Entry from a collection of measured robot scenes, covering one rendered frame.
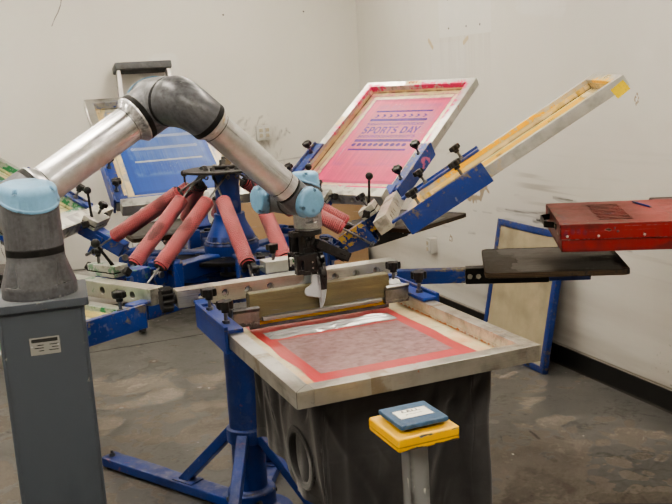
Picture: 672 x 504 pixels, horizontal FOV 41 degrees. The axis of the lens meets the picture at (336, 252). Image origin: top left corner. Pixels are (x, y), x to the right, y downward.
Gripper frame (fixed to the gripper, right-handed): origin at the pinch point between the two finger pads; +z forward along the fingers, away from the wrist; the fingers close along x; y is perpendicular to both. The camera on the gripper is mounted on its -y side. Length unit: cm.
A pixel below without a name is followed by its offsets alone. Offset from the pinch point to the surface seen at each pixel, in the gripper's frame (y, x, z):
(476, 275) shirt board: -73, -39, 10
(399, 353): -4.5, 38.6, 5.4
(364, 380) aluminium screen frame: 14, 60, 2
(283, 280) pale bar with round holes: 2.6, -21.9, -1.8
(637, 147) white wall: -200, -107, -20
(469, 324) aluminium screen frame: -25.5, 35.5, 2.4
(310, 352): 13.2, 26.1, 5.4
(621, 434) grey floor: -165, -75, 100
